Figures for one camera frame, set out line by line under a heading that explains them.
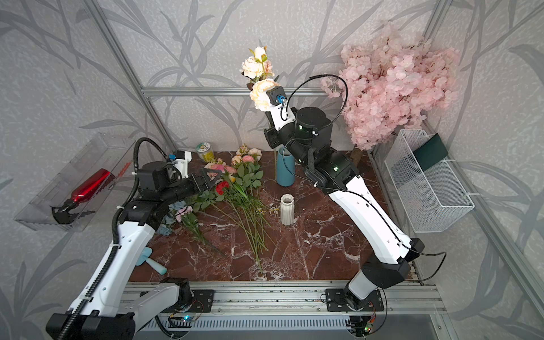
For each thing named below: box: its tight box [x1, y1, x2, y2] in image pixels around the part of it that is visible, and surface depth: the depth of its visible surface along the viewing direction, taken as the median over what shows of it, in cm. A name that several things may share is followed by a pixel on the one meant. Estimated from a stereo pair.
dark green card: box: [412, 133, 449, 172], surface depth 73 cm
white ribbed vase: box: [279, 193, 295, 226], surface depth 84 cm
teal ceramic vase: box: [275, 146, 296, 187], surface depth 101 cm
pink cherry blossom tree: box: [320, 21, 462, 151], surface depth 73 cm
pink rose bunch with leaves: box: [231, 143, 264, 190], surface depth 107 cm
